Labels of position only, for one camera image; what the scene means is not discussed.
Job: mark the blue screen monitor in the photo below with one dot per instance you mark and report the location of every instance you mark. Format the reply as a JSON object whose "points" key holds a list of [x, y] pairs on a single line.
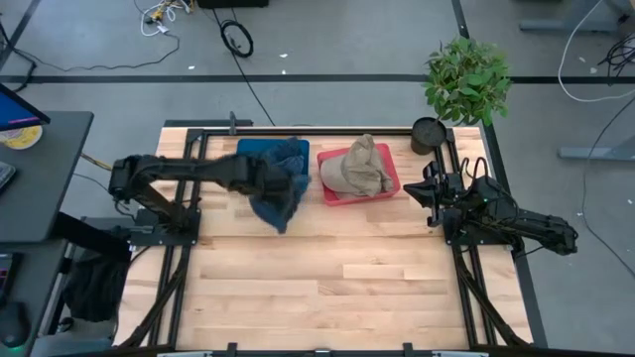
{"points": [[15, 111]]}

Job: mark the black box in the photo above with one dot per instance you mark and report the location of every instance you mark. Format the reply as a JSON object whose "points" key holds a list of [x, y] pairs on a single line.
{"points": [[233, 3]]}

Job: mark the red plastic bin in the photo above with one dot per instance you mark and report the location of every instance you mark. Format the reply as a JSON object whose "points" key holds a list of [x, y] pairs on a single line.
{"points": [[331, 199]]}

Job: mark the green leafy plant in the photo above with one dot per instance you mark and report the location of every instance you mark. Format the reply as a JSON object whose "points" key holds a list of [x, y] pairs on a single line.
{"points": [[469, 79]]}

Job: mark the blue plastic bin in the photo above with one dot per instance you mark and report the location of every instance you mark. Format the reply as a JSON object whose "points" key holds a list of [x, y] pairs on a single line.
{"points": [[248, 146]]}

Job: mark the grey desk leg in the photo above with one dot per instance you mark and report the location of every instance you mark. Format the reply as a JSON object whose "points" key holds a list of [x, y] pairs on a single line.
{"points": [[595, 151], [565, 25]]}

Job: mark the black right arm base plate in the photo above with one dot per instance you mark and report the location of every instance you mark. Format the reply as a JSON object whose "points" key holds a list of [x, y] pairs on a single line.
{"points": [[454, 235]]}

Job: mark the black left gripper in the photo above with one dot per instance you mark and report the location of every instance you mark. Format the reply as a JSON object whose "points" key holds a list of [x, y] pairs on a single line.
{"points": [[270, 181]]}

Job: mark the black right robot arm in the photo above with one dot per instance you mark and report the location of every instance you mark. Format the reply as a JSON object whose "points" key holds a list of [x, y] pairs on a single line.
{"points": [[521, 218]]}

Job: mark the black plant pot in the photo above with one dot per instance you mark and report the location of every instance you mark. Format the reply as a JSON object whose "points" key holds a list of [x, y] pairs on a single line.
{"points": [[428, 136]]}

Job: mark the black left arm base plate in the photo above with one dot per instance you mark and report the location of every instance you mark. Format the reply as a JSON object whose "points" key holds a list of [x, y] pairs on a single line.
{"points": [[149, 233]]}

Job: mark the black keyboard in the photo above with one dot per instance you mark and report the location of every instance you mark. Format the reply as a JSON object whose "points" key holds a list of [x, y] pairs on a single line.
{"points": [[5, 176]]}

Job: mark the black bag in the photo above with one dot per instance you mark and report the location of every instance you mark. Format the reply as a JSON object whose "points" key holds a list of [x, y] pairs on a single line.
{"points": [[94, 287]]}

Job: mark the black computer mouse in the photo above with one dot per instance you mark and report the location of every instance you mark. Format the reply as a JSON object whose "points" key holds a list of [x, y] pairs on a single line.
{"points": [[12, 324]]}

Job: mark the black aluminium table frame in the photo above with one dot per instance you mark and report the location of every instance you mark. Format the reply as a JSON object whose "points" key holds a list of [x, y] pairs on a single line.
{"points": [[198, 144]]}

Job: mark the yellow round disc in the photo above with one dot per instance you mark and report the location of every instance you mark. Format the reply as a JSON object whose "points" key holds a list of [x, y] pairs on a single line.
{"points": [[25, 139]]}

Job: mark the black side desk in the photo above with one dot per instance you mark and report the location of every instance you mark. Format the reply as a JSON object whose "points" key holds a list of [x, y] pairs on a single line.
{"points": [[44, 173]]}

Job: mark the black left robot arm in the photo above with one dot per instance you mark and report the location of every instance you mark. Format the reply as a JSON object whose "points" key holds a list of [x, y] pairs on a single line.
{"points": [[173, 171]]}

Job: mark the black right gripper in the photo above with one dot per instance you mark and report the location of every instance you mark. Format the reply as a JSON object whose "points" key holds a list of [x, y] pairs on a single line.
{"points": [[449, 196]]}

